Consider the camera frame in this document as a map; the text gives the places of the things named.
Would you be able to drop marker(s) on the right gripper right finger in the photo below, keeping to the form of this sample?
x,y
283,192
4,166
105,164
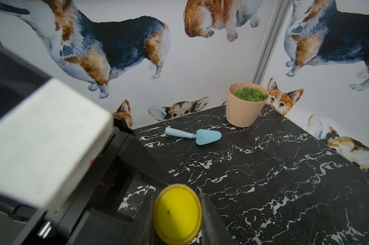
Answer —
x,y
214,231

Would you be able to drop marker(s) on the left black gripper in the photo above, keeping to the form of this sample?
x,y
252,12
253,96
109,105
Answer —
x,y
90,216

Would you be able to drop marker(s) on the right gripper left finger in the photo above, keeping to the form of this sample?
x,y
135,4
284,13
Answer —
x,y
141,230

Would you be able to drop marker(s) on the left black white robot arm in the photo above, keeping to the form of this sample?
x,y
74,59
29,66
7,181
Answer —
x,y
19,80

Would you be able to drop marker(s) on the light blue garden trowel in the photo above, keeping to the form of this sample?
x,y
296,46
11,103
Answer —
x,y
202,137

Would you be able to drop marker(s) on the beige pot with green plant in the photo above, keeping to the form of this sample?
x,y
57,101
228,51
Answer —
x,y
244,103

